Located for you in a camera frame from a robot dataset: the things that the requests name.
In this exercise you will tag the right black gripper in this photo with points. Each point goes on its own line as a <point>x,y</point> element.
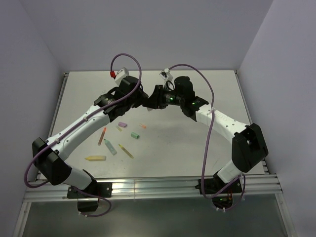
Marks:
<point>156,99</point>

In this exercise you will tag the green highlighter pen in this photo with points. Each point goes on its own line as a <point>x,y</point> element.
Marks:
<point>110,147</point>

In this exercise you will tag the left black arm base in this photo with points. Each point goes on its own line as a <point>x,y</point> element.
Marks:
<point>90,199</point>

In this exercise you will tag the yellow thin pen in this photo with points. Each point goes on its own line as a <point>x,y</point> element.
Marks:
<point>126,151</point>

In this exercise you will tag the green pen cap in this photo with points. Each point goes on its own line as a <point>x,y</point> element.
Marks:
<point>134,135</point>

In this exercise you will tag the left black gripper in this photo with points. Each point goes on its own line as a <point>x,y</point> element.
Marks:
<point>142,96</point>

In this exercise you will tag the orange thin pen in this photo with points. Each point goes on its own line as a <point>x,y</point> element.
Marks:
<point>102,136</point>

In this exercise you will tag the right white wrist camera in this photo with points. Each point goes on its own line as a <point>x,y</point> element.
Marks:
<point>166,75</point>

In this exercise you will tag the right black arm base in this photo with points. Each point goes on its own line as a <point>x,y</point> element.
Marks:
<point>225,199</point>

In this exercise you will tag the aluminium front rail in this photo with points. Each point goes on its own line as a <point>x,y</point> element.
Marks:
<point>152,188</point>

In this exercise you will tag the yellow highlighter pen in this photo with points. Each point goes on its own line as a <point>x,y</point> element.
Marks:
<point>95,158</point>

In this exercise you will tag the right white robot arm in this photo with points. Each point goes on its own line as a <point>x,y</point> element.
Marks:
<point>247,141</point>

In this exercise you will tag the purple pen cap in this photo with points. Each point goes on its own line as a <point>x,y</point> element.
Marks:
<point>122,124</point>

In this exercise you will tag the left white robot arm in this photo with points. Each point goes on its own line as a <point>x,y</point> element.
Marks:
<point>49,155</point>

